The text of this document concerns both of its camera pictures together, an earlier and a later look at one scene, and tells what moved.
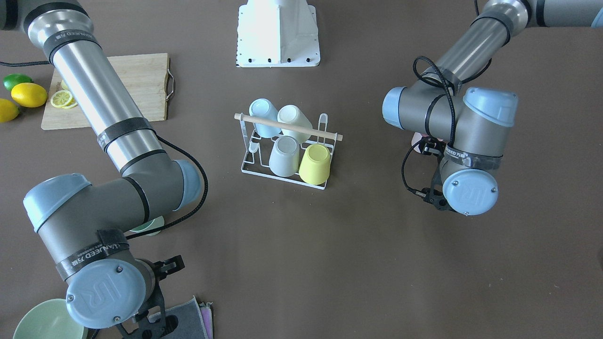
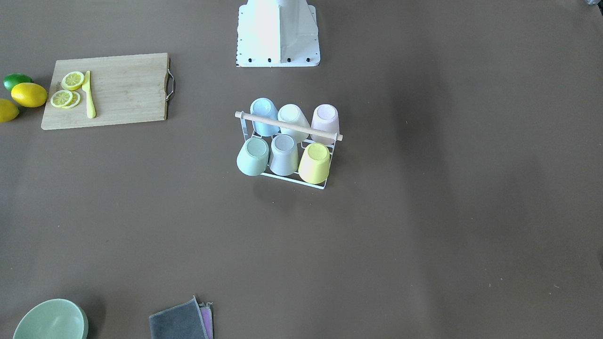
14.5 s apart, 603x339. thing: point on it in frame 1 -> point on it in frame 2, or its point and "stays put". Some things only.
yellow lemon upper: (29, 94) stays put
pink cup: (417, 137) -> (325, 118)
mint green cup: (155, 223) -> (253, 157)
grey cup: (284, 159) stays put
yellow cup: (314, 166) stays put
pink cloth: (206, 312) stays put
